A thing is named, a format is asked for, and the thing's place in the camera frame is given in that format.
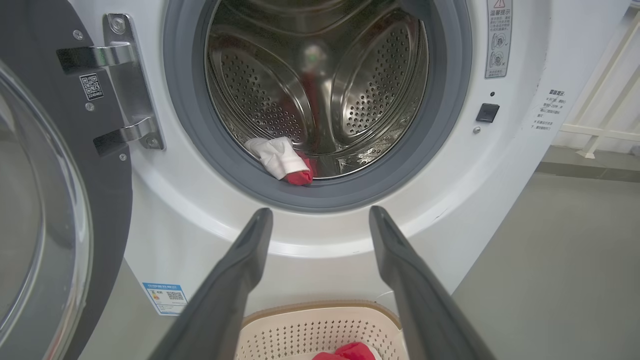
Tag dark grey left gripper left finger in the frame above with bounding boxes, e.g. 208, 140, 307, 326
149, 207, 274, 360

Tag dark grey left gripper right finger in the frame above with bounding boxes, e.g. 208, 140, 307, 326
368, 205, 497, 360

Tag dark grey glass washer door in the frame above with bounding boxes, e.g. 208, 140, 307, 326
0, 0, 134, 360

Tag white front-load washing machine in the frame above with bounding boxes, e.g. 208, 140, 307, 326
67, 0, 633, 321

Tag cream perforated laundry basket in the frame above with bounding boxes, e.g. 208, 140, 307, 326
234, 300, 410, 360

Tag grey rubber door gasket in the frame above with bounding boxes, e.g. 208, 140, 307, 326
163, 0, 473, 213

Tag black door latch socket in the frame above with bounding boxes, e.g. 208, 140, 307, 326
475, 103, 500, 124

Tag metal door hinge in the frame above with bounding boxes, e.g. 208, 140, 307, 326
56, 13, 165, 156

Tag blue energy label sticker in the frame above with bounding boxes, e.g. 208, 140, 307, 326
142, 282, 189, 316

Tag white and red garment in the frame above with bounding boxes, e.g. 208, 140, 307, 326
244, 136, 316, 187

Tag stainless steel washer drum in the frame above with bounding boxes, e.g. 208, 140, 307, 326
205, 0, 430, 180

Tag printed instruction text label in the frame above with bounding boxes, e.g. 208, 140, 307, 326
532, 89, 567, 132

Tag white railing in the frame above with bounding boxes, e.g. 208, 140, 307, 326
560, 10, 640, 160

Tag QR code sticker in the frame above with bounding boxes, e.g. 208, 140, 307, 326
80, 73, 105, 101

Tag grey warning pictogram sticker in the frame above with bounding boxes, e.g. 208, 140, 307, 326
485, 0, 513, 79

